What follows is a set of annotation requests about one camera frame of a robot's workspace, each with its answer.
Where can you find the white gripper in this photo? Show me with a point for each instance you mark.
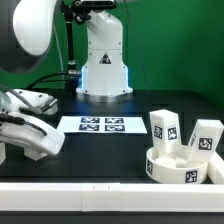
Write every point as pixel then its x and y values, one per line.
pixel 30 132

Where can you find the white round stool seat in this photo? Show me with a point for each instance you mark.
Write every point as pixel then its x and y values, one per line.
pixel 165 170

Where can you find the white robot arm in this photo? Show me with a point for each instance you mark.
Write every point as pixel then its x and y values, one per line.
pixel 26 28

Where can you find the paper sheet with tags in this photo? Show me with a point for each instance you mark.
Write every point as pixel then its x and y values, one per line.
pixel 96 124

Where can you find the white part at left edge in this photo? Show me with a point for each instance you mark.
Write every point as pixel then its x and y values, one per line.
pixel 2 152

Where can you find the white L-shaped fence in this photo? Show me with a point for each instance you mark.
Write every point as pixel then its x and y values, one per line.
pixel 88 197

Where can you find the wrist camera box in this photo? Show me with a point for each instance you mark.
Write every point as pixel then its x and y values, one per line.
pixel 41 102

